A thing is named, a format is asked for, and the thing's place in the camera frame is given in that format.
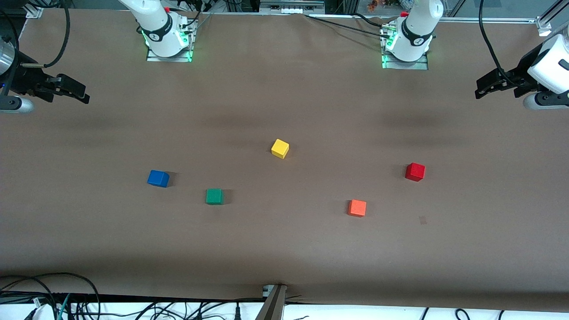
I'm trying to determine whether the red wooden block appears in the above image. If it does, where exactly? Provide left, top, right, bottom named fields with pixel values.
left=405, top=162, right=426, bottom=182

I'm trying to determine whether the blue wooden block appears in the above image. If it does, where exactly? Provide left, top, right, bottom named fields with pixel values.
left=147, top=169, right=170, bottom=188

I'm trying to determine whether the yellow wooden block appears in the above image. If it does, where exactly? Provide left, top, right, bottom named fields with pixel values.
left=271, top=139, right=290, bottom=160

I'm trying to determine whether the grey metal box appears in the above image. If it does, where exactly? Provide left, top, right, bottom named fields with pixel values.
left=260, top=0, right=326, bottom=15

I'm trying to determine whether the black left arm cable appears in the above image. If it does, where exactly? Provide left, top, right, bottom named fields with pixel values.
left=478, top=0, right=512, bottom=83

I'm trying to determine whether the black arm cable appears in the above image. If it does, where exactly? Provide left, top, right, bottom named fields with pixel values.
left=478, top=0, right=512, bottom=83
left=20, top=0, right=72, bottom=68

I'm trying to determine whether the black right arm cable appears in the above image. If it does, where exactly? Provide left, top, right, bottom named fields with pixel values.
left=20, top=0, right=72, bottom=68

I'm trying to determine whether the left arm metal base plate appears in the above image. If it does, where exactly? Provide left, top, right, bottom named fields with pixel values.
left=381, top=24, right=430, bottom=71

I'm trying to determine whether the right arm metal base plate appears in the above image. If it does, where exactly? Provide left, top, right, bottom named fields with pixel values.
left=146, top=19, right=195, bottom=63

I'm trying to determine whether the short black table cable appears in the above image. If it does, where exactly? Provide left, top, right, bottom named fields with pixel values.
left=353, top=12, right=393, bottom=29

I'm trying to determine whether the long black table cable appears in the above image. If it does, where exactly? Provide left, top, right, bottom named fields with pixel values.
left=304, top=13, right=390, bottom=39

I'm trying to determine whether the black looped cable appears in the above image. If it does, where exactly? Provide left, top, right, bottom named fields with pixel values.
left=0, top=272, right=102, bottom=320

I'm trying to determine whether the teal cable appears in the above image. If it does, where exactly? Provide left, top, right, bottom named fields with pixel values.
left=57, top=293, right=72, bottom=320

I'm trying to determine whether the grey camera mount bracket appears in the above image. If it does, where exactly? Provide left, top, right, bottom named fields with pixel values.
left=254, top=284, right=288, bottom=320

